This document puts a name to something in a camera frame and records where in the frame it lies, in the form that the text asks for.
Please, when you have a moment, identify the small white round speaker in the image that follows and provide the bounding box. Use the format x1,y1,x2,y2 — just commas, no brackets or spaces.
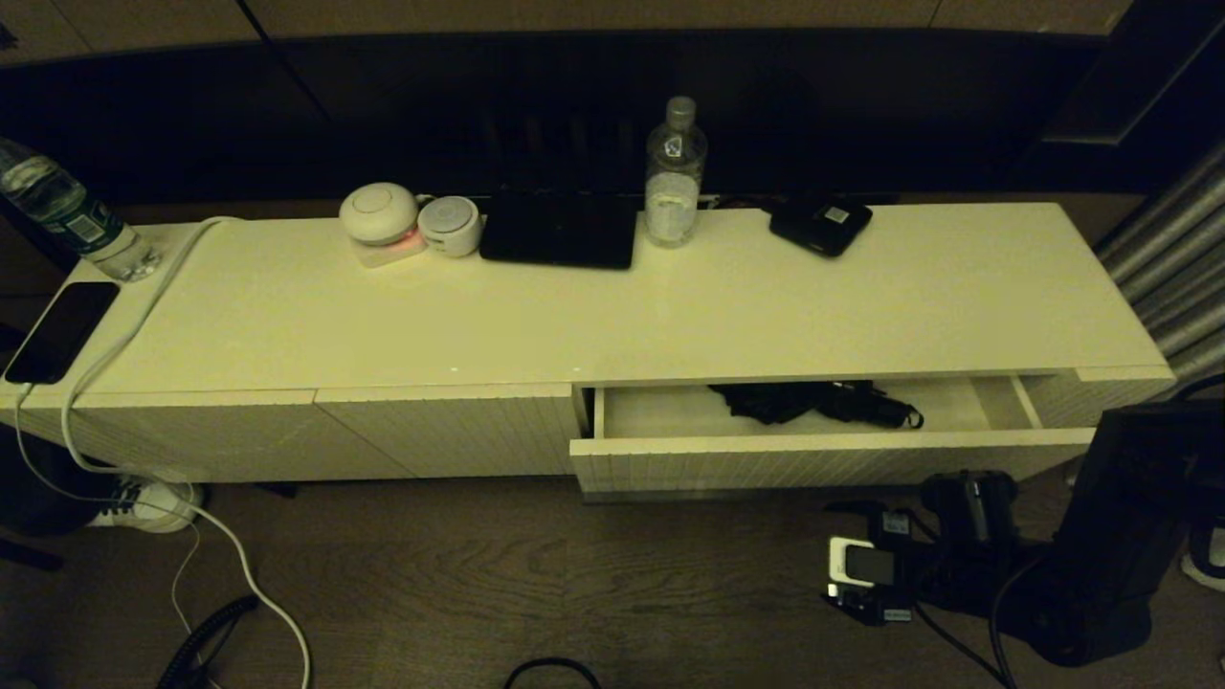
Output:
416,195,482,257

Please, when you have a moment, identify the white sneaker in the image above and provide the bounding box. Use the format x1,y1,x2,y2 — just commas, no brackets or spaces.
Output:
86,478,204,535

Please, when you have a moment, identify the black umbrella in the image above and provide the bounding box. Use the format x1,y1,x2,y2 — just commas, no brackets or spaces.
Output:
708,381,925,430

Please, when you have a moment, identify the black arched floor cable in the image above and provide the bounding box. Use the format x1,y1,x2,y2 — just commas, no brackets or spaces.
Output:
504,657,602,689

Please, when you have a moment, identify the black flat rectangular device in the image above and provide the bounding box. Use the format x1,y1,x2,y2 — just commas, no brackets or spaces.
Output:
479,187,639,270

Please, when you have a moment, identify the black coiled cable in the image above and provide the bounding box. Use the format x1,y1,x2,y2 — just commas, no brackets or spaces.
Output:
158,595,259,689

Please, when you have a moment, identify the green label water bottle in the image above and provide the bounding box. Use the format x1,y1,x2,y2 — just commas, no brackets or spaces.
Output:
0,139,162,282

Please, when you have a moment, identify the thick white power cable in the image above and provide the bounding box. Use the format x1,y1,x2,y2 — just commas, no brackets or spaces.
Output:
59,215,313,689

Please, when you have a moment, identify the white cabinet drawer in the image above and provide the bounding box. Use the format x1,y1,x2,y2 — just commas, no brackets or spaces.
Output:
569,375,1097,503

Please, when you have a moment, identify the clear plastic water bottle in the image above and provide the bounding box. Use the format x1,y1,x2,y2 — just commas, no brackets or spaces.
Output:
644,95,710,248

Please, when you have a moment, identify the small black labelled router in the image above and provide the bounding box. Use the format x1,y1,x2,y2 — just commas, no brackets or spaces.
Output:
768,196,875,257

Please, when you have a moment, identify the white base with pink light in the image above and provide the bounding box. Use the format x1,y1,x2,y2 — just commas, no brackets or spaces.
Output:
354,228,428,268

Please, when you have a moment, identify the black smartphone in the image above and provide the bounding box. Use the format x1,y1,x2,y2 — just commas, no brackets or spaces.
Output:
2,280,120,386

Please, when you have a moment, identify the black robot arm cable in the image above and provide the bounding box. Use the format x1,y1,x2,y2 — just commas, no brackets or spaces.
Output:
914,555,1044,689

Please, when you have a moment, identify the thin white charging cable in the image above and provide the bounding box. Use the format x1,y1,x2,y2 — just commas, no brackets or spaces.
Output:
11,383,204,637

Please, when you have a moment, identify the white ribbed cabinet door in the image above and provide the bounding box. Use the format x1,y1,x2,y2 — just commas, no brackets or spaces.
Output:
314,383,591,479
5,388,414,484

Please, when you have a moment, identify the white low cabinet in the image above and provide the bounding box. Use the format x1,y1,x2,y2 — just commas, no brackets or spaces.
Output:
0,201,1176,484

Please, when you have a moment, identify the white dome shaped device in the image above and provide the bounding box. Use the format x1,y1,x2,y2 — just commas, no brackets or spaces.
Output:
338,182,419,246

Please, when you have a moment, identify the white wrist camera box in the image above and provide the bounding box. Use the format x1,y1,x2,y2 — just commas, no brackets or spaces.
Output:
826,536,898,602

